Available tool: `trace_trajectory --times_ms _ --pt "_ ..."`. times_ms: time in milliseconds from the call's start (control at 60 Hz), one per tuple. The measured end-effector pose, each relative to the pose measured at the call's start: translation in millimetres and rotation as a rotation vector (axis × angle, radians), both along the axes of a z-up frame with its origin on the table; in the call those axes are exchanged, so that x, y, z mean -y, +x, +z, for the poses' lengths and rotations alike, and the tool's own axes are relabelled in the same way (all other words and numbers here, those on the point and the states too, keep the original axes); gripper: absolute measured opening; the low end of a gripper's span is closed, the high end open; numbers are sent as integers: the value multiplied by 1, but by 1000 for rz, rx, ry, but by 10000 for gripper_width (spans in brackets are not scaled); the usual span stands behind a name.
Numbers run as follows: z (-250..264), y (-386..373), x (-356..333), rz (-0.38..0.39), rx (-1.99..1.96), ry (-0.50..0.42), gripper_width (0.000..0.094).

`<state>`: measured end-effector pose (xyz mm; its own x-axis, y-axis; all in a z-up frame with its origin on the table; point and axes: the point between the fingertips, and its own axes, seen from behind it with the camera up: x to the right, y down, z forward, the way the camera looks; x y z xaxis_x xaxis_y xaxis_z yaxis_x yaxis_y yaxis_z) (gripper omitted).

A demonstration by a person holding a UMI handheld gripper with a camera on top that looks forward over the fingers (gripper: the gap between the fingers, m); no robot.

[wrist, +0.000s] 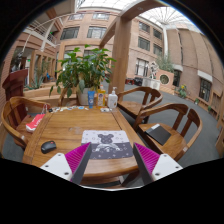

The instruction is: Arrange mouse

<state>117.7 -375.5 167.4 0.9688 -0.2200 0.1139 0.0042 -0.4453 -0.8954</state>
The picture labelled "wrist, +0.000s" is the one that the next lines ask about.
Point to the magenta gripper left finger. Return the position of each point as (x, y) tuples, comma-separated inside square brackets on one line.
[(70, 166)]

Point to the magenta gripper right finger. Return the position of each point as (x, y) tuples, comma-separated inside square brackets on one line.
[(153, 166)]

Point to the black computer mouse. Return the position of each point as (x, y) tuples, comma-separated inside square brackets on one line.
[(48, 147)]

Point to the bear print mouse pad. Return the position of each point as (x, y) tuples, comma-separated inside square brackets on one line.
[(108, 144)]

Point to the black notebook on chair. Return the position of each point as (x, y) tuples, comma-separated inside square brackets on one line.
[(158, 133)]

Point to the wooden table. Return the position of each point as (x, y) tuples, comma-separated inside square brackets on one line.
[(66, 128)]

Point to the near right wooden armchair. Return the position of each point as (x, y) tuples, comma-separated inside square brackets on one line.
[(176, 146)]

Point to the wooden armchair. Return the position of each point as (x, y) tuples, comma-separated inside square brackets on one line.
[(176, 146), (15, 117), (138, 99)]

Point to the red and white bag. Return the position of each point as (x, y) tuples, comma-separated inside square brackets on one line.
[(31, 127)]

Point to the far right wooden armchair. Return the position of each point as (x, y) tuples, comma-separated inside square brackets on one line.
[(138, 99)]

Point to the left wooden armchair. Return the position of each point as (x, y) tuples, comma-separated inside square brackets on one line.
[(15, 117)]

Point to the blue tube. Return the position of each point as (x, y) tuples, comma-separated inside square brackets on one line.
[(91, 95)]

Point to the white pump sanitizer bottle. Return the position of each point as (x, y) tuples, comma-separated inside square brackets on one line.
[(112, 99)]

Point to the yellow bottle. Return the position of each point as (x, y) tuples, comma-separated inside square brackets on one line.
[(101, 96)]

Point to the green potted plant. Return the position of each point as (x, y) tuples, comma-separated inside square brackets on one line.
[(83, 73)]

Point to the white statue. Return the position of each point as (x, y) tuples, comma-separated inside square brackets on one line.
[(153, 69)]

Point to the dark red wooden lectern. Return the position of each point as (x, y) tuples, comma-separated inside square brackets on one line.
[(14, 83)]

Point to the wooden pillar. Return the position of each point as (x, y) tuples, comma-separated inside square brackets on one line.
[(120, 30)]

